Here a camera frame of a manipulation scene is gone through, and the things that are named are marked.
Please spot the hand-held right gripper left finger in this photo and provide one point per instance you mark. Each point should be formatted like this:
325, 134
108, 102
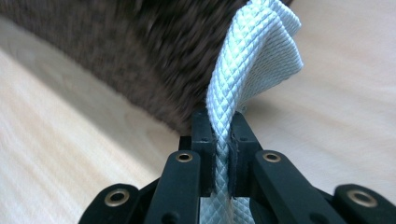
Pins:
202, 149

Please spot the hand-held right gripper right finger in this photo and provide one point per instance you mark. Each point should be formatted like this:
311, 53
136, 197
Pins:
243, 149

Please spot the light blue cloth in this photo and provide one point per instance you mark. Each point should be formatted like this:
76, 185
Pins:
249, 62

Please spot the brown woven basket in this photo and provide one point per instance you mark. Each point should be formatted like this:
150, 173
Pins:
124, 56

